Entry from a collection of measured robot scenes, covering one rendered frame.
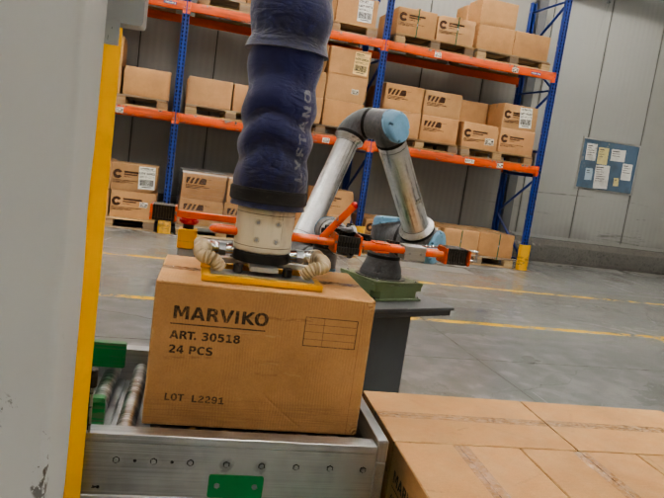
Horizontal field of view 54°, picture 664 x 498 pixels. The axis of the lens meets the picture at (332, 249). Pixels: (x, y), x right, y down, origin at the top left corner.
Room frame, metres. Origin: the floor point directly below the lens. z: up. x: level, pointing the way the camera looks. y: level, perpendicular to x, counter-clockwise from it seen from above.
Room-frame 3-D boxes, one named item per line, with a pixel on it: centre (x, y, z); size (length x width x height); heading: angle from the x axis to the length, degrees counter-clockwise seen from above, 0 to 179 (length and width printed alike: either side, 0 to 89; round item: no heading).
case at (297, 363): (1.93, 0.19, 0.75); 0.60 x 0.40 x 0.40; 101
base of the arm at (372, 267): (2.90, -0.23, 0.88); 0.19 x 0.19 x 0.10
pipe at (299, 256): (1.92, 0.21, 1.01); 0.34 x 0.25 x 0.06; 103
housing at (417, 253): (2.02, -0.25, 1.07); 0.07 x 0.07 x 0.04; 13
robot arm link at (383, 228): (2.90, -0.24, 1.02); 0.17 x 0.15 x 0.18; 53
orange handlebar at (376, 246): (2.08, 0.04, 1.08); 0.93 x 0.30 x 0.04; 103
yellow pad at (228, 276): (1.82, 0.19, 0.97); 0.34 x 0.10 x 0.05; 103
